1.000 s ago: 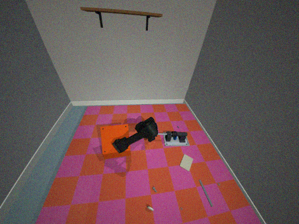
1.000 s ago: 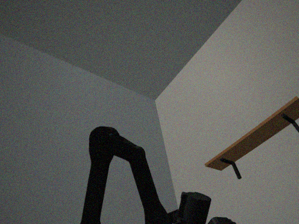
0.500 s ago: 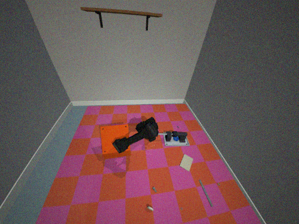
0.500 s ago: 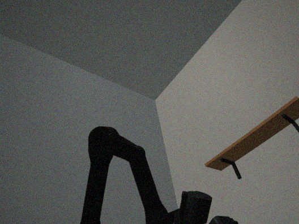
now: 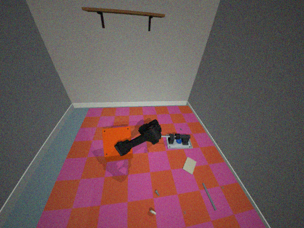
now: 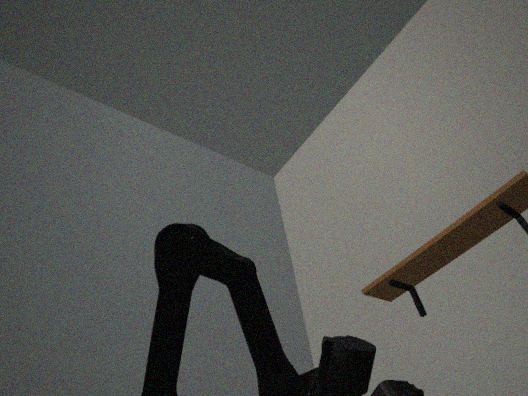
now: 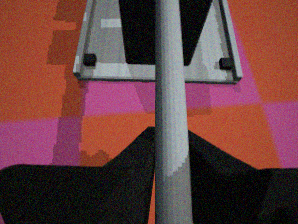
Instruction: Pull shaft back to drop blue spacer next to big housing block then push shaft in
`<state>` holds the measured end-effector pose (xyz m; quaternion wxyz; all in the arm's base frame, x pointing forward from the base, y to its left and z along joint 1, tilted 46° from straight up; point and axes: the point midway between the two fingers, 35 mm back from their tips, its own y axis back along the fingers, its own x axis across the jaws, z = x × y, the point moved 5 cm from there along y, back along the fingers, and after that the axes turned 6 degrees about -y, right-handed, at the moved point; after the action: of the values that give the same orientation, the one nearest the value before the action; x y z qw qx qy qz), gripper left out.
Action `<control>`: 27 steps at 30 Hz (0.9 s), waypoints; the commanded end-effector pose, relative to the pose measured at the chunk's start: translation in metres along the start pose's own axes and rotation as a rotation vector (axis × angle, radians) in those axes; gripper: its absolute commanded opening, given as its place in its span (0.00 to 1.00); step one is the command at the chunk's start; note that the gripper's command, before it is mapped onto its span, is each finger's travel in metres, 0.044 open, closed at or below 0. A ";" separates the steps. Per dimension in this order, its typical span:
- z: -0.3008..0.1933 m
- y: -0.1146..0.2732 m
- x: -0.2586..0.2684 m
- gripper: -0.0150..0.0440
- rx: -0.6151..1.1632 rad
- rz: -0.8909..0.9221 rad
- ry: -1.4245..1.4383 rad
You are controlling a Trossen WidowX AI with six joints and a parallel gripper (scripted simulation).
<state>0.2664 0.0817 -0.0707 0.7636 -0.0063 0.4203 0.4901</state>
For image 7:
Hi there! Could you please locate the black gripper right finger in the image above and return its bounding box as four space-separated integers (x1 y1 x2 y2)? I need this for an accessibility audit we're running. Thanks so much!
188 130 298 224

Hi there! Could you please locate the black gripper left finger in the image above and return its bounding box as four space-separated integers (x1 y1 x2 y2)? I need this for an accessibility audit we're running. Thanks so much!
0 127 155 224

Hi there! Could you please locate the grey metal shaft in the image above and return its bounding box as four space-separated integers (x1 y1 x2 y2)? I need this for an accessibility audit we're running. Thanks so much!
155 0 193 224

